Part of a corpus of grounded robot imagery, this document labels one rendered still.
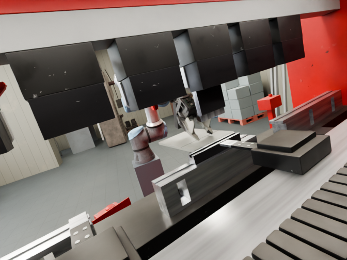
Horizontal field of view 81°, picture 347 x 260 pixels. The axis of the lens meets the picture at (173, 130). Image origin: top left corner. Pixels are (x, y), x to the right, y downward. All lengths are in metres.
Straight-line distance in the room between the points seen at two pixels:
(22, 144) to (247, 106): 5.60
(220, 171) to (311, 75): 0.92
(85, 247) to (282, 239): 0.24
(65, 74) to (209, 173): 0.45
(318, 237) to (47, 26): 0.51
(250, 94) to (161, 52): 4.28
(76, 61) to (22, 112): 5.94
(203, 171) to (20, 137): 6.06
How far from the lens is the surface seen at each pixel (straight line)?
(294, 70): 1.45
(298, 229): 0.25
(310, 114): 1.08
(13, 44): 0.48
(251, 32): 0.77
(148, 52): 0.52
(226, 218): 0.36
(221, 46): 0.66
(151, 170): 1.39
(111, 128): 6.13
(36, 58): 0.47
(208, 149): 0.63
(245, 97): 4.69
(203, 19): 0.64
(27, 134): 6.42
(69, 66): 0.47
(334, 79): 1.38
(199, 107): 0.62
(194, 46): 0.60
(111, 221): 0.70
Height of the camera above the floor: 1.21
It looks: 12 degrees down
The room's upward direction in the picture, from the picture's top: 16 degrees counter-clockwise
